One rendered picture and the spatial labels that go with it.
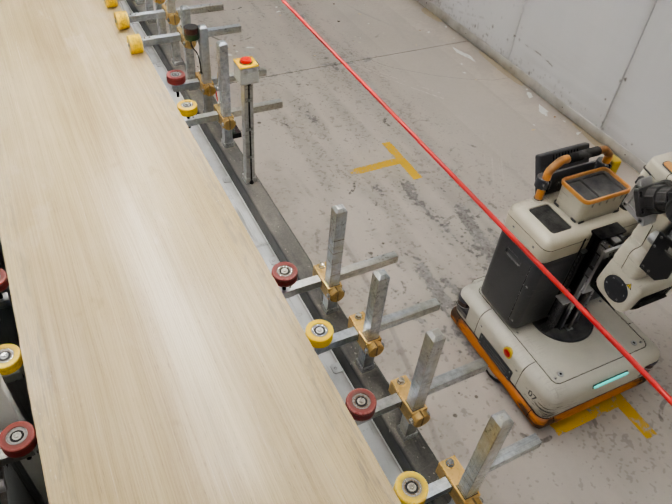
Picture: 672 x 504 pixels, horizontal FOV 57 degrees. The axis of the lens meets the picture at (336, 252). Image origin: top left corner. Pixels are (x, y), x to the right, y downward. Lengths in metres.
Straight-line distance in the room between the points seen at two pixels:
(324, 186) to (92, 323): 2.11
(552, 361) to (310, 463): 1.40
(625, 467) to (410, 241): 1.48
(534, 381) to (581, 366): 0.21
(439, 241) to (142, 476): 2.28
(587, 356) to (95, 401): 1.91
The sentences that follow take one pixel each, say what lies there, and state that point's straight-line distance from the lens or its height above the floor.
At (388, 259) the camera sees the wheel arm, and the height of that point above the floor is 0.82.
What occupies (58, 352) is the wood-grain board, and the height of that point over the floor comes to 0.90.
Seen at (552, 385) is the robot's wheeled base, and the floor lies 0.28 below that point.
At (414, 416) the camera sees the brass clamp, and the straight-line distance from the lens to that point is 1.72.
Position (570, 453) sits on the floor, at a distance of 2.84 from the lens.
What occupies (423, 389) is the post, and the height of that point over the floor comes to 0.95.
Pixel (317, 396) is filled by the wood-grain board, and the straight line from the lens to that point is 1.65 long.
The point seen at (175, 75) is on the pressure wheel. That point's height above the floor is 0.91.
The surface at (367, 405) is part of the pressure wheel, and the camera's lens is 1.64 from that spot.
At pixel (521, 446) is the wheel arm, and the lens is 1.78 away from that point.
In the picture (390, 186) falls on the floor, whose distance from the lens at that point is 3.73.
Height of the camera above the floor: 2.30
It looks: 45 degrees down
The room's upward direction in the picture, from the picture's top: 6 degrees clockwise
